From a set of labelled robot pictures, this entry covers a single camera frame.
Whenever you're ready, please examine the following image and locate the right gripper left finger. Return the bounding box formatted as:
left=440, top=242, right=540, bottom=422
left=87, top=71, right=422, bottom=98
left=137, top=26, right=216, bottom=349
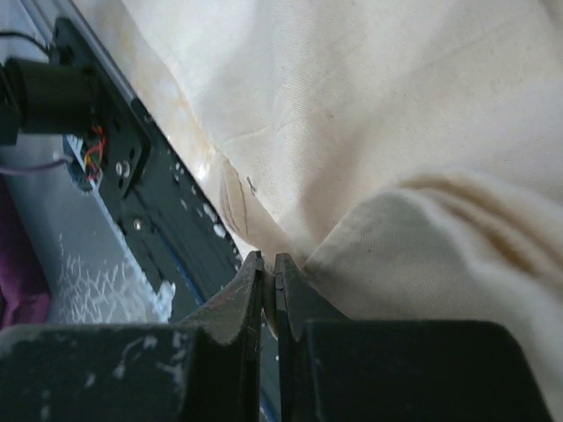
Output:
left=179, top=251, right=264, bottom=421

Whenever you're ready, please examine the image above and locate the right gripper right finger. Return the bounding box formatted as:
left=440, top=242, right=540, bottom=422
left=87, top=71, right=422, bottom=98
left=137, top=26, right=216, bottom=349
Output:
left=274, top=253, right=352, bottom=421

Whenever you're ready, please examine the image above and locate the beige cloth wrap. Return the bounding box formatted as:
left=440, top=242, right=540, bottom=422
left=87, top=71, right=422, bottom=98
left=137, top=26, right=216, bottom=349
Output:
left=77, top=1, right=562, bottom=403

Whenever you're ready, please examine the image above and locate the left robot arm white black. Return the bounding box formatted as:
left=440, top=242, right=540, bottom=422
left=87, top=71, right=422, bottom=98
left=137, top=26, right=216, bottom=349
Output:
left=1, top=57, right=99, bottom=146

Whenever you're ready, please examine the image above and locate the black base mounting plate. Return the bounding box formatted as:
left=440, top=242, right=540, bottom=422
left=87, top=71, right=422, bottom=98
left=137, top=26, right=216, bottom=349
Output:
left=53, top=17, right=242, bottom=306

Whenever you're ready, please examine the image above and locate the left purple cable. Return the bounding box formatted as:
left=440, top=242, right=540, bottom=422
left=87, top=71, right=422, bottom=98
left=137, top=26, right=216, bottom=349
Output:
left=0, top=160, right=71, bottom=175

